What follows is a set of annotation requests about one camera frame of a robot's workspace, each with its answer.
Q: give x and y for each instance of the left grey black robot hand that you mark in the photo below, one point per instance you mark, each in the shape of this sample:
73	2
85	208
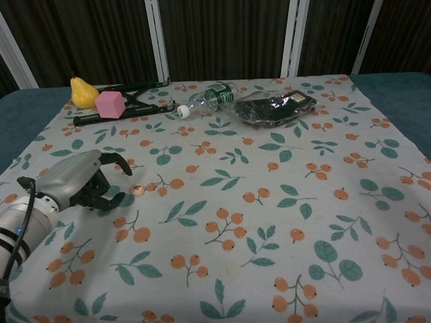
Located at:
67	178

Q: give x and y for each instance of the wooden round token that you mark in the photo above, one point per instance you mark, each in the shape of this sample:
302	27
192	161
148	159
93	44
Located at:
137	189

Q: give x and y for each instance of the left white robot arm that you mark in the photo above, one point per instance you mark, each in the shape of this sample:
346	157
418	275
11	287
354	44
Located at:
20	232

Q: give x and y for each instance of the teal table cover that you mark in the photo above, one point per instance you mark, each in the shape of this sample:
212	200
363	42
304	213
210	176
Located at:
27	114

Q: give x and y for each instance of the pink cube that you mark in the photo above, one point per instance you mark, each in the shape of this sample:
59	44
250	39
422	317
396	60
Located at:
109	106

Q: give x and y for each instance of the yellow pear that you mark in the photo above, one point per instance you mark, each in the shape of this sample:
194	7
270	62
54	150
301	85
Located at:
82	96

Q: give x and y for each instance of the black folding laptop stand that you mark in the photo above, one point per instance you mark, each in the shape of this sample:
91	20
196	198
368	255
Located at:
144	109

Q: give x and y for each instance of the dark wood-grain partition panel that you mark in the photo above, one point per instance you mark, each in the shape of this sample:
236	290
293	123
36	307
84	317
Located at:
404	33
94	40
5	80
225	37
333	37

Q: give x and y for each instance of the floral printed tablecloth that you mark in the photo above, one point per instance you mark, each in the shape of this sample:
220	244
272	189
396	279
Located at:
235	202

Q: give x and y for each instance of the clear bottle with green label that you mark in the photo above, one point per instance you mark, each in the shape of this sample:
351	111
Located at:
224	95

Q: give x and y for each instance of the black plastic bag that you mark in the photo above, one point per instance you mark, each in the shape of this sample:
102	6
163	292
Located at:
272	107

